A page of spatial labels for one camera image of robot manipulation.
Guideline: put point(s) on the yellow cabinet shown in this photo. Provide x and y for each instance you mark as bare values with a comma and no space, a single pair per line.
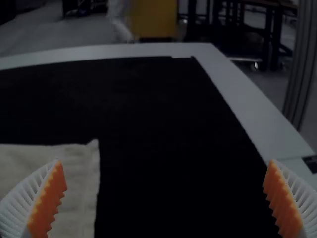
153,19

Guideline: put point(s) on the pale towel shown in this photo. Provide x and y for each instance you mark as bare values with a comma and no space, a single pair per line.
79,173

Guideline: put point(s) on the black mat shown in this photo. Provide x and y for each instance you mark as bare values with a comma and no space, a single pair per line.
161,124

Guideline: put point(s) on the blue metal frame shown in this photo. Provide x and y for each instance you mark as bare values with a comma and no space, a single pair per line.
270,29

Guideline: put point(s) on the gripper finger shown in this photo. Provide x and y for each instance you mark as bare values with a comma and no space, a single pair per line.
289,200
29,200

